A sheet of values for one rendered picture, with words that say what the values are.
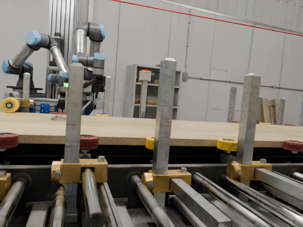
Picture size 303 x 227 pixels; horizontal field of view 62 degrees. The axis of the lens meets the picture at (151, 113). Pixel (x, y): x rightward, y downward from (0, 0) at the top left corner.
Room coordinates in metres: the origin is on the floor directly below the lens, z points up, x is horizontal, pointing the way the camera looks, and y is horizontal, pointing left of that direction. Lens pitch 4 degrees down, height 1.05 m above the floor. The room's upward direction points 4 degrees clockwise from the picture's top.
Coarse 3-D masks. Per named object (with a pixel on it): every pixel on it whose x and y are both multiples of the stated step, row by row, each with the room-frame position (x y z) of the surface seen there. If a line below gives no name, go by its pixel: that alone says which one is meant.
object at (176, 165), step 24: (0, 168) 0.63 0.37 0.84; (24, 168) 0.64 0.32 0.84; (48, 168) 0.66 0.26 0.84; (120, 168) 0.72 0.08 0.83; (144, 168) 0.74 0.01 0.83; (168, 168) 0.76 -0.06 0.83; (192, 168) 0.79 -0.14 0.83; (216, 168) 0.81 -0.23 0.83; (288, 168) 0.90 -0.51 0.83; (24, 192) 0.64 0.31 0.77; (48, 192) 0.66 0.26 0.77; (120, 192) 0.72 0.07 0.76; (168, 192) 0.76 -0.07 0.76; (24, 216) 0.63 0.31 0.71; (48, 216) 0.64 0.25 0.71; (144, 216) 0.68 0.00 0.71
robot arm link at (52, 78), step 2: (50, 74) 1.97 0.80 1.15; (52, 74) 1.96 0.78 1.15; (54, 74) 1.95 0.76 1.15; (56, 74) 1.94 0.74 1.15; (58, 74) 1.93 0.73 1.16; (48, 76) 1.97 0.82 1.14; (50, 76) 1.95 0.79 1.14; (52, 76) 1.94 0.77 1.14; (54, 76) 1.93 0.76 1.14; (56, 76) 1.92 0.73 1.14; (48, 78) 1.96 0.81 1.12; (50, 78) 1.95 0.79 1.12; (52, 78) 1.94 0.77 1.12; (54, 78) 1.93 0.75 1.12; (48, 80) 1.97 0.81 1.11; (50, 80) 1.95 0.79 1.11; (52, 80) 1.94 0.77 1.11; (54, 80) 1.93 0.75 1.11; (50, 82) 1.98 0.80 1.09; (52, 82) 1.96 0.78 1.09; (54, 82) 1.95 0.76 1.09; (56, 82) 1.93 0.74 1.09
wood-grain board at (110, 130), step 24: (0, 120) 1.03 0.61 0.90; (24, 120) 1.09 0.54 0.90; (48, 120) 1.15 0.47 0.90; (96, 120) 1.30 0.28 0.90; (120, 120) 1.39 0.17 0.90; (144, 120) 1.50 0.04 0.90; (120, 144) 0.86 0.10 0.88; (144, 144) 0.89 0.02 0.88; (192, 144) 0.94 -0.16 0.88; (216, 144) 0.97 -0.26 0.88; (264, 144) 1.04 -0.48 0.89
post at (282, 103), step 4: (280, 100) 2.19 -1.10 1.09; (284, 100) 2.18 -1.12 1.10; (280, 104) 2.18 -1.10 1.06; (284, 104) 2.18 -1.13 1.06; (280, 108) 2.18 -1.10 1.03; (284, 108) 2.18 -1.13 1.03; (280, 112) 2.17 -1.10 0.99; (280, 116) 2.17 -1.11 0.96; (280, 120) 2.17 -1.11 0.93; (276, 124) 2.20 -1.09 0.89; (280, 124) 2.17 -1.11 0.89
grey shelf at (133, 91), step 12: (132, 72) 4.31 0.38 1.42; (156, 72) 4.83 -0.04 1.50; (180, 72) 4.60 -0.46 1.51; (132, 84) 4.27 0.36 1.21; (156, 84) 4.36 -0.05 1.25; (180, 84) 4.54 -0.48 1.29; (132, 96) 4.22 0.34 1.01; (156, 96) 4.84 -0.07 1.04; (132, 108) 4.20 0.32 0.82; (156, 108) 4.85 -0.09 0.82
